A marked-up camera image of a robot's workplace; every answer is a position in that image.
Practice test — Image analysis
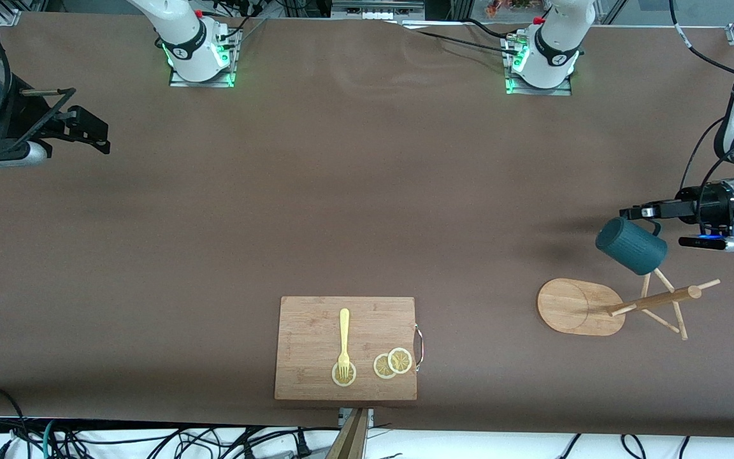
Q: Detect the wooden cutting board metal handle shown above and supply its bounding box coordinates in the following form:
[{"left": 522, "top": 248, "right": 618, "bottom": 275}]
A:
[{"left": 274, "top": 296, "right": 425, "bottom": 402}]

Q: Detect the teal mug with yellow inside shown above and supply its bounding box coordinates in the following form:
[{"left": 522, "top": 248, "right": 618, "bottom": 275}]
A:
[{"left": 595, "top": 217, "right": 669, "bottom": 276}]

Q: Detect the grey power strip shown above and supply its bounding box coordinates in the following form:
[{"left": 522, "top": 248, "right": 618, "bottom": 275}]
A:
[{"left": 332, "top": 0, "right": 425, "bottom": 21}]

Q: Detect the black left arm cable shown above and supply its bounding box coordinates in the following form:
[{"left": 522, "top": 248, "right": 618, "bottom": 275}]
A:
[{"left": 670, "top": 0, "right": 734, "bottom": 237}]

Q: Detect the long black tabletop cable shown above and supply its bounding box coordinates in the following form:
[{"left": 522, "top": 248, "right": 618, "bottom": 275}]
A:
[{"left": 402, "top": 24, "right": 524, "bottom": 57}]

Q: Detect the yellow plastic fork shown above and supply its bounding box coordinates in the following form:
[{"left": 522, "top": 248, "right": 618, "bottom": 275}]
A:
[{"left": 337, "top": 309, "right": 351, "bottom": 379}]

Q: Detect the wooden post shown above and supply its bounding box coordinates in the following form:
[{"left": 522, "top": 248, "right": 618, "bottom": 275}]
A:
[{"left": 326, "top": 408, "right": 369, "bottom": 459}]

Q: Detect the teal floor cable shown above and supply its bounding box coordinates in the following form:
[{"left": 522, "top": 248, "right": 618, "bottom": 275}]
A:
[{"left": 42, "top": 419, "right": 62, "bottom": 459}]

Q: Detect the wooden mug rack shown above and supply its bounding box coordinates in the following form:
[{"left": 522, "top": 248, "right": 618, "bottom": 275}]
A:
[{"left": 536, "top": 268, "right": 722, "bottom": 341}]

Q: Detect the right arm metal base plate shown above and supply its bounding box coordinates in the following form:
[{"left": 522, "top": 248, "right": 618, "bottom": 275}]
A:
[{"left": 169, "top": 29, "right": 238, "bottom": 88}]

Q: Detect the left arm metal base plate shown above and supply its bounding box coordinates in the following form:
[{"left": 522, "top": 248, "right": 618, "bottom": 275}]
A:
[{"left": 505, "top": 35, "right": 573, "bottom": 96}]

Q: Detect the short black tabletop cable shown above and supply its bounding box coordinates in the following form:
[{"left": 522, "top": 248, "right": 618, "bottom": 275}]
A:
[{"left": 464, "top": 17, "right": 515, "bottom": 39}]

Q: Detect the lemon slice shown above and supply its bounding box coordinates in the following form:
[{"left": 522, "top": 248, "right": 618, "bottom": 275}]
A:
[
  {"left": 373, "top": 353, "right": 398, "bottom": 380},
  {"left": 331, "top": 361, "right": 357, "bottom": 388},
  {"left": 387, "top": 347, "right": 413, "bottom": 375}
]

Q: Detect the metal clamp bracket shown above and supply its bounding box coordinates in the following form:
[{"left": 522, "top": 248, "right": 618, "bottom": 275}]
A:
[{"left": 338, "top": 408, "right": 374, "bottom": 429}]

